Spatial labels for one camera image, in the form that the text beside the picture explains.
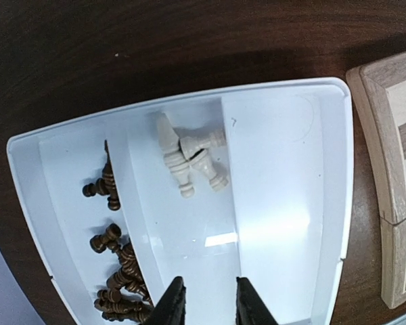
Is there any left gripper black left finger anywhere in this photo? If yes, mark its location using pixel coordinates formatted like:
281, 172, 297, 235
145, 276, 186, 325

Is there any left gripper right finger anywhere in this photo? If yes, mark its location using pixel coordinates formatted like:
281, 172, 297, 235
235, 277, 277, 325

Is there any pile of dark chess pieces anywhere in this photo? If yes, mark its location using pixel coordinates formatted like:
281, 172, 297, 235
82, 142, 153, 324

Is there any wooden chess board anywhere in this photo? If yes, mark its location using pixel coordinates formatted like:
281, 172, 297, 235
346, 51, 406, 309

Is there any white compartment tray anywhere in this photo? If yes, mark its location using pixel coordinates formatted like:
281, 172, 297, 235
7, 78, 353, 324

